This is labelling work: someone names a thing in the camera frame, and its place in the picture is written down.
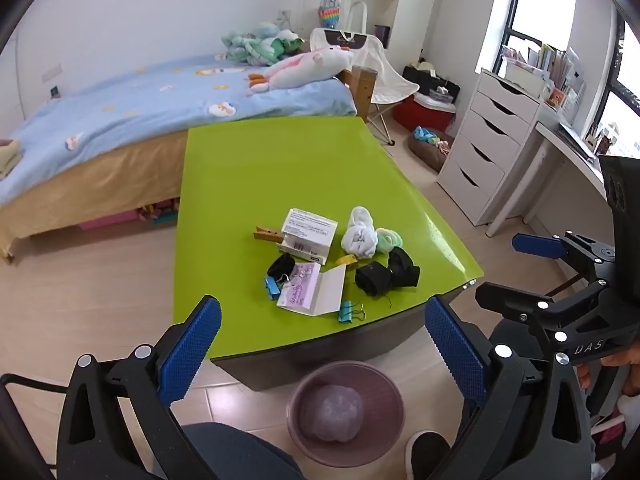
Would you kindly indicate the white wall switch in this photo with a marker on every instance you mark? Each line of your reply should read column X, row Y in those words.
column 52, row 73

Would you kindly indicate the white folding chair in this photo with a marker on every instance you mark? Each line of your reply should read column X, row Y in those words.
column 395, row 80

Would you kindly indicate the pink storage box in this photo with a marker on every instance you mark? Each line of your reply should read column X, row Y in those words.
column 110, row 220

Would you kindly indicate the row of books and cards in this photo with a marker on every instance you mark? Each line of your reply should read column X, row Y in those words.
column 550, row 62

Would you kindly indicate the blue binder clip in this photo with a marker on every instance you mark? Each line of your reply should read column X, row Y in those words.
column 272, row 288

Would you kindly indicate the white desk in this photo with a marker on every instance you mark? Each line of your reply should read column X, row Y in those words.
column 555, row 139

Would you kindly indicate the person's right hand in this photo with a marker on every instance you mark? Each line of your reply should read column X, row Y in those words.
column 617, row 360

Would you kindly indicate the person's left leg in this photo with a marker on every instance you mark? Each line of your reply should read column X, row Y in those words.
column 240, row 452

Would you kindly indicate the yellow tape measure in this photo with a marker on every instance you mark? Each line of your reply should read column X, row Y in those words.
column 346, row 259

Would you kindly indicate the red box with white lid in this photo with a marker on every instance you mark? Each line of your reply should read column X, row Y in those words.
column 420, row 116

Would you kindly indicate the crumpled clear plastic bag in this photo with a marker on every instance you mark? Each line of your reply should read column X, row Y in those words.
column 332, row 412

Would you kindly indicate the teal binder clip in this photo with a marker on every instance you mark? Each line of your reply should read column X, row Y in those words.
column 346, row 311

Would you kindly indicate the small black cloth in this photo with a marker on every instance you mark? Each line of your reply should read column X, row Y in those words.
column 281, row 265

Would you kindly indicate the white sock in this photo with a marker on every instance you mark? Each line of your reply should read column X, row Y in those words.
column 360, row 235

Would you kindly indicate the white drawer unit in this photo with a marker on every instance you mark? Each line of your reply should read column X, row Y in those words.
column 490, row 135

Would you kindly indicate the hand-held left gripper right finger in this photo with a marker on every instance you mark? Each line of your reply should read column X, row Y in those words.
column 455, row 350

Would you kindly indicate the white tote bag black band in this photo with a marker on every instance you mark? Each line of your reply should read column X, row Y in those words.
column 347, row 40

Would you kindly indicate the beige folded towel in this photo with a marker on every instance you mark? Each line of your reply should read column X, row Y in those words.
column 9, row 157

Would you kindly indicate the wooden bed with tan skirt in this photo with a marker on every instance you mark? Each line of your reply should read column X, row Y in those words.
column 100, row 180

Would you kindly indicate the pink plastic bin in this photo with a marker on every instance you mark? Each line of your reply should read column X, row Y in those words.
column 382, row 400

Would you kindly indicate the brown pet bed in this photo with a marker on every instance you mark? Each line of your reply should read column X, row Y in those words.
column 425, row 152

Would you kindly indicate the wooden clothespin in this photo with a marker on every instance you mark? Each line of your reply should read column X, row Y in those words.
column 267, row 234

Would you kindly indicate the light blue printed blanket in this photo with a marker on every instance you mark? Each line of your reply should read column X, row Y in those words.
column 150, row 100

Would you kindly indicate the green table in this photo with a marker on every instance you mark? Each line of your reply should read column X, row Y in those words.
column 300, row 170

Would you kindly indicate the blue green yarn toy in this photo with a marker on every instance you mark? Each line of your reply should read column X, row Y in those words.
column 424, row 135

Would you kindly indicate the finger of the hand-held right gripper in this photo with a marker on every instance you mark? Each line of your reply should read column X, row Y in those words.
column 537, row 246
column 515, row 305

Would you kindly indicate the black framed window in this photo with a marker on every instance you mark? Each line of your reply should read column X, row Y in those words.
column 511, row 20

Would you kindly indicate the black rolled sock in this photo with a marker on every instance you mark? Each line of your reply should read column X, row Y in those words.
column 404, row 265
column 372, row 280

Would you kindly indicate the mint green rolled sock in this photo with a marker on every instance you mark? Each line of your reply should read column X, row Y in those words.
column 386, row 240

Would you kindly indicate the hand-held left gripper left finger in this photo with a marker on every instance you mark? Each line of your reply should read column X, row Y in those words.
column 190, row 350

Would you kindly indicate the green plush toy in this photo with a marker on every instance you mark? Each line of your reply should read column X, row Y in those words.
column 255, row 45

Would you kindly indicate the white cardboard box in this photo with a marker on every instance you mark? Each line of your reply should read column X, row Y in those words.
column 307, row 230

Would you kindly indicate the purple and white card packet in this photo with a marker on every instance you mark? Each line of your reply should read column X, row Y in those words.
column 320, row 295

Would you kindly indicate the colourful toy blocks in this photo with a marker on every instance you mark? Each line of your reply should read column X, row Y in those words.
column 160, row 214

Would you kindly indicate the white and pink plush toy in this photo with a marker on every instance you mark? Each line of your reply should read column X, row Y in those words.
column 305, row 67

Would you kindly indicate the black shoe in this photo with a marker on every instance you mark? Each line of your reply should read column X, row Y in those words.
column 427, row 455

